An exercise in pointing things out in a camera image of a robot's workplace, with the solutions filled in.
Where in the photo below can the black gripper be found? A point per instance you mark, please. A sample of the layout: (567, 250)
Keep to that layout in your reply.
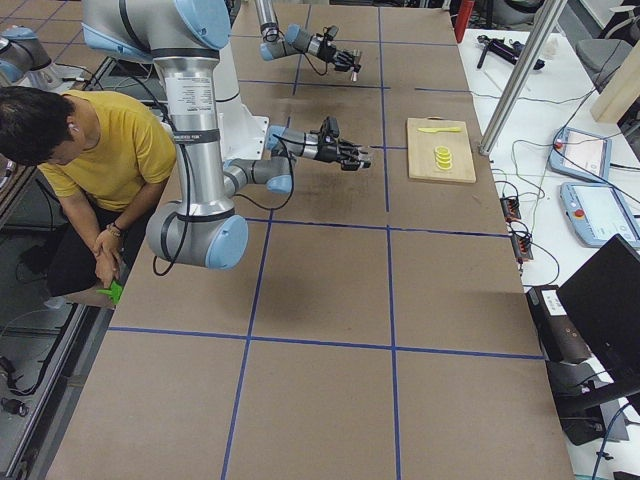
(330, 150)
(330, 52)

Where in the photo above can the lower blue teach pendant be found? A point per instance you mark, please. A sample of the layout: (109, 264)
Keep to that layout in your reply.
(597, 212)

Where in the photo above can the aluminium frame post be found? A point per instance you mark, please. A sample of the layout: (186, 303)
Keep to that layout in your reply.
(543, 26)

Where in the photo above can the blue teach pendant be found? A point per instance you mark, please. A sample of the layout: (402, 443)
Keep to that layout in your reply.
(597, 212)
(581, 155)

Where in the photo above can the steel measuring jigger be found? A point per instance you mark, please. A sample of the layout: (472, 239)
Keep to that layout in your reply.
(354, 76)

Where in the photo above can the black monitor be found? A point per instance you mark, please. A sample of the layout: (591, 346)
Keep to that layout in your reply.
(602, 300)

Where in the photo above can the black box device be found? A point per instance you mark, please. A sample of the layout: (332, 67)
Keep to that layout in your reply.
(560, 338)

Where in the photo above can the yellow plastic knife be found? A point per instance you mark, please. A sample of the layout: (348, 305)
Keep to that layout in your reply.
(435, 130)

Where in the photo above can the green clamp tool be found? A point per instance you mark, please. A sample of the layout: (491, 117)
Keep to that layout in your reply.
(113, 292)

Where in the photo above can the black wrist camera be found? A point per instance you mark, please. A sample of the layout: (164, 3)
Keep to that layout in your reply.
(329, 33)
(329, 130)

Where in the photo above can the clear glass shaker cup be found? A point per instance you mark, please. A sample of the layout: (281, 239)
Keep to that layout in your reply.
(365, 159)

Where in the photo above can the red cylinder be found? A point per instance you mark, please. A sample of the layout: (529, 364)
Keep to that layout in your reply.
(462, 18)

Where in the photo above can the person in yellow shirt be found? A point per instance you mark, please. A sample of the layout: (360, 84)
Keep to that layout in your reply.
(108, 159)

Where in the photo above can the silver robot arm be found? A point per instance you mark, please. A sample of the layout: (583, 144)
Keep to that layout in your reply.
(178, 38)
(296, 40)

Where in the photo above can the wooden cutting board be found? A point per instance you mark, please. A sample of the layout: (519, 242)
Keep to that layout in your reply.
(421, 155)

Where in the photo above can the upper blue teach pendant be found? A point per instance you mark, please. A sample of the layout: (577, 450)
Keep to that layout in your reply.
(581, 155)

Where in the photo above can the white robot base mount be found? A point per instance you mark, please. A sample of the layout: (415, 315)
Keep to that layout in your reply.
(242, 134)

